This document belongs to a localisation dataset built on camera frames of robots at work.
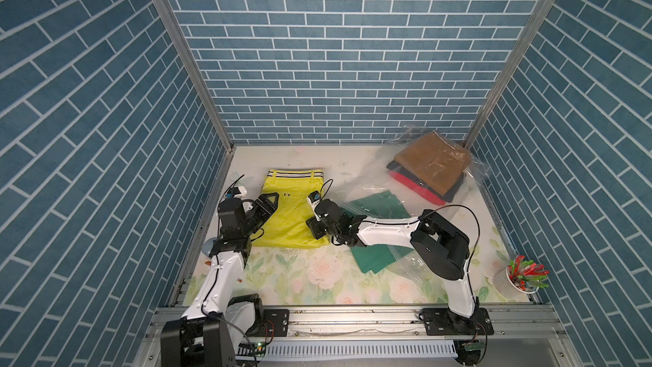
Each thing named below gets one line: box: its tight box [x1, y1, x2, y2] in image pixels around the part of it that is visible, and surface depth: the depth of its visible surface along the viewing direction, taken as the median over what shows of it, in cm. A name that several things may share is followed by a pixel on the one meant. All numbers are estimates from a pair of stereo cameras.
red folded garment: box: [388, 170, 448, 206], surface depth 101 cm
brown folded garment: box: [393, 130, 472, 196], surface depth 107 cm
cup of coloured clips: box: [493, 254, 551, 300], surface depth 75 cm
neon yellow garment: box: [252, 169, 330, 249], surface depth 93 cm
